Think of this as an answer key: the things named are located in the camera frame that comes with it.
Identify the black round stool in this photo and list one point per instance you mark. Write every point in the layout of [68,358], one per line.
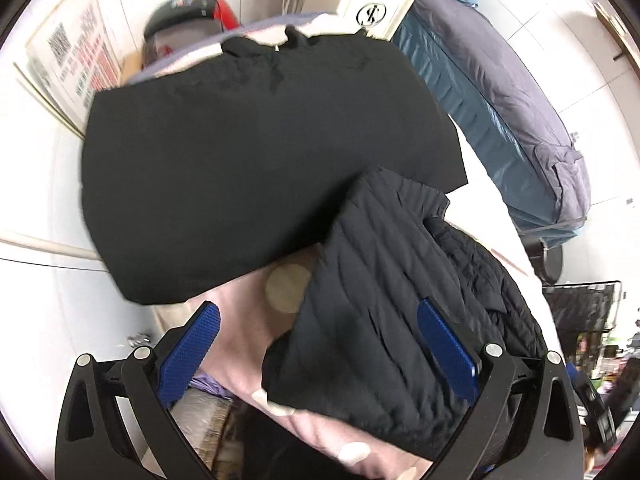
[547,261]

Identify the black cap with red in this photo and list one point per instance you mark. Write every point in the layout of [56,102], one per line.
[175,12]

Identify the grey purple quilt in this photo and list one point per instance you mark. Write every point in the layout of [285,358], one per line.
[505,95]

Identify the framed wall poster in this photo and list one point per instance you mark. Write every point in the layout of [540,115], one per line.
[69,58]

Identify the pink dotted bed sheet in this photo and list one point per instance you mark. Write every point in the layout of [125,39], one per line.
[259,307]

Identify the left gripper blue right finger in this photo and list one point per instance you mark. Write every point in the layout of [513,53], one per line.
[459,362]

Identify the black wire rack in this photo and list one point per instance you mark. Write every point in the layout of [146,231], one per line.
[582,314]

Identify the black quilted jacket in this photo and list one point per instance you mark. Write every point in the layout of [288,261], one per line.
[354,352]

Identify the black folded garment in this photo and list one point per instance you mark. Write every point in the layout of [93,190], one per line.
[196,178]

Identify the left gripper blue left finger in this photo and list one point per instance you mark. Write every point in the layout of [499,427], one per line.
[181,350]

